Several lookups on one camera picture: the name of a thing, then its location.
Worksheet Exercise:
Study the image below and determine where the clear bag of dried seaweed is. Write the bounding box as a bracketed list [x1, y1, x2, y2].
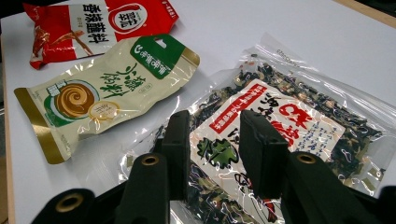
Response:
[118, 32, 396, 224]

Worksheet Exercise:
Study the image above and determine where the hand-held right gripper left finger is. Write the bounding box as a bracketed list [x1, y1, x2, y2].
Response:
[161, 109, 191, 201]

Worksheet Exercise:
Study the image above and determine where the red seasoning packet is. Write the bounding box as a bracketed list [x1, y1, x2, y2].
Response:
[21, 0, 180, 70]

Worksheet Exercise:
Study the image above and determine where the beige and green pouch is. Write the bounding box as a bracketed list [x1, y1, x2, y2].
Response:
[13, 34, 201, 165]

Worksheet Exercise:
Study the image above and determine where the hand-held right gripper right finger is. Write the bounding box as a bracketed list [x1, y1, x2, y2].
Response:
[238, 108, 290, 201]

